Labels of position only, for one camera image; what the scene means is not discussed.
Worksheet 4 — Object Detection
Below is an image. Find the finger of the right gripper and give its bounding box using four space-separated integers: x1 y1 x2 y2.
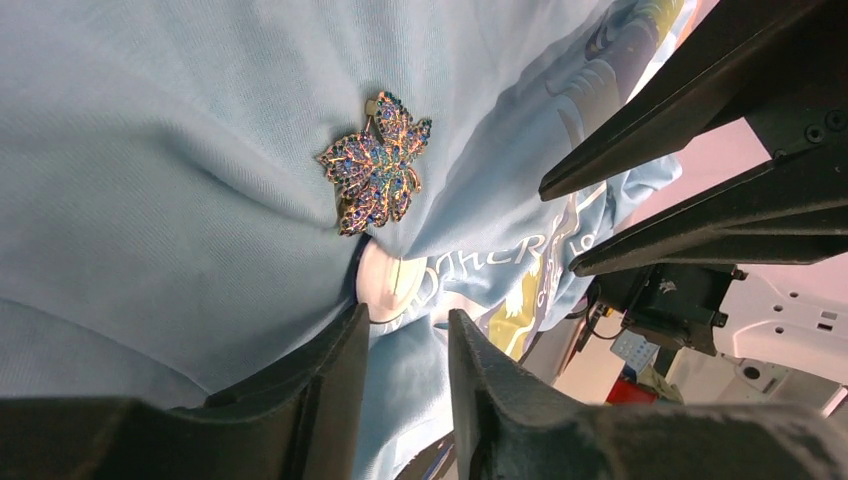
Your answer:
570 157 847 276
539 1 847 201

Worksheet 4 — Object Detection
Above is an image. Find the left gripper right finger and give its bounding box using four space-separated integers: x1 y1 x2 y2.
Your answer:
448 310 847 479

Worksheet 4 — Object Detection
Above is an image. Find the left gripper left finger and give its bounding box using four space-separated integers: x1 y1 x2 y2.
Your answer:
1 305 369 479

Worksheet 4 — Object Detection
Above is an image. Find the round blue white badge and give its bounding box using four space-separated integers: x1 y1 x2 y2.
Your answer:
355 239 427 324

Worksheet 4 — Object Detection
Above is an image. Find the blue gold leaf brooch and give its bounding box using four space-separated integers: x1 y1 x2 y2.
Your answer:
316 91 432 236

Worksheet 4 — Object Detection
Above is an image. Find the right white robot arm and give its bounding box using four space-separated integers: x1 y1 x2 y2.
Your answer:
539 1 847 386

